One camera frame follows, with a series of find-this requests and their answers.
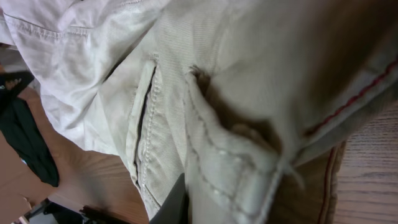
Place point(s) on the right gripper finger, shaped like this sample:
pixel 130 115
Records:
pixel 175 208

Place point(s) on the beige khaki shorts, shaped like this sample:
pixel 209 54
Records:
pixel 250 101

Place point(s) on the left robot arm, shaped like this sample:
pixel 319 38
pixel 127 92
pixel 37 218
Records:
pixel 50 212

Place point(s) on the black garment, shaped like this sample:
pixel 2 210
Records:
pixel 19 128

